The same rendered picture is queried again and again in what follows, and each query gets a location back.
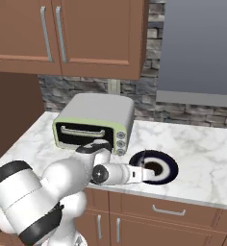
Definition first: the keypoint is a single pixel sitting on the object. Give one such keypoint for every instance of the narrow brown drawer front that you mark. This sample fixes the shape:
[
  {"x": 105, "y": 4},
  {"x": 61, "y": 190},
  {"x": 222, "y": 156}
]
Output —
[{"x": 97, "y": 200}]

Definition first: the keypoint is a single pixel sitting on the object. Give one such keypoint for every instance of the wide brown drawer front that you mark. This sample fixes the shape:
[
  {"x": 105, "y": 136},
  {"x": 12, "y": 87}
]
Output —
[{"x": 195, "y": 208}]

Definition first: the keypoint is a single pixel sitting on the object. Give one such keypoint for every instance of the brown base cupboard door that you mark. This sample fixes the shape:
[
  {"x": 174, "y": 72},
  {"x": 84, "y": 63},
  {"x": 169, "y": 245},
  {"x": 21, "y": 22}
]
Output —
[
  {"x": 89, "y": 229},
  {"x": 170, "y": 235}
]

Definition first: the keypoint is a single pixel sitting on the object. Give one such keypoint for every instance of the dark glass oven door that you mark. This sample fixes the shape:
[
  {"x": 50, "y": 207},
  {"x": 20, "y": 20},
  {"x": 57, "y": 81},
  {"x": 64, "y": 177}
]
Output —
[{"x": 109, "y": 134}]

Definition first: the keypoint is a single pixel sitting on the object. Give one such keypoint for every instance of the grey window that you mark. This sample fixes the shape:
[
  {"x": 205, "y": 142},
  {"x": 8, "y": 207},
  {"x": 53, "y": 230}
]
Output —
[{"x": 198, "y": 48}]

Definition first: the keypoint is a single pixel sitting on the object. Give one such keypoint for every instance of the dark blue white plate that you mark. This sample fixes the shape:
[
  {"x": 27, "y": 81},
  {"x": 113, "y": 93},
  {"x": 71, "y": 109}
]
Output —
[{"x": 168, "y": 166}]

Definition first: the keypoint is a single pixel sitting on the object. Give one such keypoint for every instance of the tall dark brown cupboard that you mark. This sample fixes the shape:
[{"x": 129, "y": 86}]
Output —
[{"x": 12, "y": 112}]

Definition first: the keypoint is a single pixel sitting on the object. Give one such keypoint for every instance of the green and silver toaster oven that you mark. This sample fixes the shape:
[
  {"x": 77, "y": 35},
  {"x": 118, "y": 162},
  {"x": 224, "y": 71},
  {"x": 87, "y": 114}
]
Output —
[{"x": 99, "y": 109}]

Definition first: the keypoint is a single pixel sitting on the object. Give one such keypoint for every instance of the brown wall cupboard door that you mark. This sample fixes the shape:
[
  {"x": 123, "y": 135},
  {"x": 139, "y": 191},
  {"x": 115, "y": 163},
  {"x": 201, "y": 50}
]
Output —
[
  {"x": 19, "y": 32},
  {"x": 99, "y": 32}
]

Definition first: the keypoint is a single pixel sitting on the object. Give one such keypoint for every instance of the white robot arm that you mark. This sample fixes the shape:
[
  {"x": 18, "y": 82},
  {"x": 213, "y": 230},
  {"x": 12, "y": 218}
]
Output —
[{"x": 29, "y": 198}]

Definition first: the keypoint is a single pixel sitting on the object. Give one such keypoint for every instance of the white wall socket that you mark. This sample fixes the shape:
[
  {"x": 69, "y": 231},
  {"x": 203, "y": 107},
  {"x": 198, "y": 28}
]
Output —
[{"x": 113, "y": 86}]

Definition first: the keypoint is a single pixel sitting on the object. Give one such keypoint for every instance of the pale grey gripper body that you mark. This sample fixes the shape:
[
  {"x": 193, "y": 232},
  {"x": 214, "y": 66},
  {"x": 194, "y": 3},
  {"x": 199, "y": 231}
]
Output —
[{"x": 147, "y": 175}]

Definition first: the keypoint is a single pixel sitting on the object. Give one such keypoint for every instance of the grey oven knob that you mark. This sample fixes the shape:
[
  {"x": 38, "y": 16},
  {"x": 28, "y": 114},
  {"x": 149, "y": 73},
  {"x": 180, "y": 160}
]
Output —
[
  {"x": 121, "y": 135},
  {"x": 120, "y": 143},
  {"x": 119, "y": 151}
]

